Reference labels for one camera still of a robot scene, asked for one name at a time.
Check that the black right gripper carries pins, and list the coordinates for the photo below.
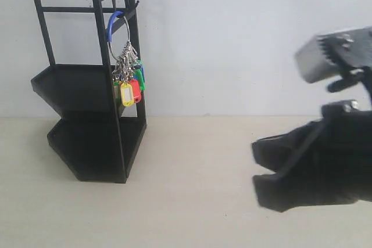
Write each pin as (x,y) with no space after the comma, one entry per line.
(338,176)

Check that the black tiered shelf rack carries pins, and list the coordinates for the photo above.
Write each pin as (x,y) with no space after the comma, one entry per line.
(97,138)

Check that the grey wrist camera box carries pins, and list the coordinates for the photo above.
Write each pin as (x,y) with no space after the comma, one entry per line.
(327,54)

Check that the key ring with coloured tags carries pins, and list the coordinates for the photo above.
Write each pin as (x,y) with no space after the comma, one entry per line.
(128,74)

